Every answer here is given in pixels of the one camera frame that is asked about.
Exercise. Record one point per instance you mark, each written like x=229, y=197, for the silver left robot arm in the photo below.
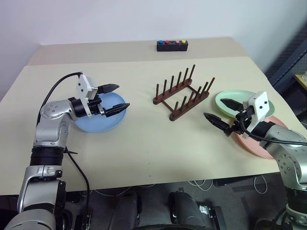
x=48, y=134

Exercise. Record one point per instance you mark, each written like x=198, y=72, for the dark grey rounded shape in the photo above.
x=127, y=210
x=184, y=208

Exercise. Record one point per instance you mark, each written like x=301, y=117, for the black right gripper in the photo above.
x=242, y=116

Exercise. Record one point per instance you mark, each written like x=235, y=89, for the black metal floor bracket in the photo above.
x=216, y=215

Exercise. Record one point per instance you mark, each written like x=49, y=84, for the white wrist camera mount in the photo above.
x=82, y=87
x=260, y=103

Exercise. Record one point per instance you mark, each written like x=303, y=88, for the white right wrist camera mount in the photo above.
x=260, y=103

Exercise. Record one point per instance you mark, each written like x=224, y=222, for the dark blue perforated partition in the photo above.
x=287, y=69

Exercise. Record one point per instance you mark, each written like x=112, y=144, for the black button box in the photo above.
x=171, y=48

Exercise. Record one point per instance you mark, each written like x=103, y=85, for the brown wooden dish rack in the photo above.
x=189, y=106

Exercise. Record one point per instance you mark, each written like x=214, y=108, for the yellow wooden side table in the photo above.
x=301, y=80

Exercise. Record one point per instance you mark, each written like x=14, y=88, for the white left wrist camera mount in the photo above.
x=82, y=87

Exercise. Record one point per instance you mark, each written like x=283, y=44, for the green plate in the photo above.
x=230, y=94

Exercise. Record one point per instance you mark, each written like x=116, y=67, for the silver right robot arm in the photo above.
x=285, y=141

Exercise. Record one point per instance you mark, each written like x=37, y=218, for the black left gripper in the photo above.
x=96, y=107

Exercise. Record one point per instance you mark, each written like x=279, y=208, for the red plate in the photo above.
x=249, y=146

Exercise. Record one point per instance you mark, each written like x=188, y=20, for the blue plate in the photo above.
x=108, y=124

